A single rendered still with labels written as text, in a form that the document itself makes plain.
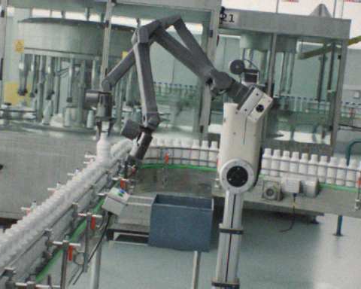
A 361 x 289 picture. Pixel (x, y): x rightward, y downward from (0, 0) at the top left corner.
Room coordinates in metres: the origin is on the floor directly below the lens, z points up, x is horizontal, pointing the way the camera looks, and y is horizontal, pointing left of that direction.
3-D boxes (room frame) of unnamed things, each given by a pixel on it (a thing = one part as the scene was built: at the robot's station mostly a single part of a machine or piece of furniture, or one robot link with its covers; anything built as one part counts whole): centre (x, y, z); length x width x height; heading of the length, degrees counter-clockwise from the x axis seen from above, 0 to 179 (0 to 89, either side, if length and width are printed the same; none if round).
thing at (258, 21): (9.38, -0.92, 1.15); 1.63 x 1.62 x 2.30; 178
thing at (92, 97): (3.73, 0.43, 1.48); 0.12 x 0.09 x 0.12; 89
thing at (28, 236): (2.19, 0.43, 1.08); 0.06 x 0.06 x 0.17
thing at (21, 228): (2.13, 0.44, 1.08); 0.06 x 0.06 x 0.17
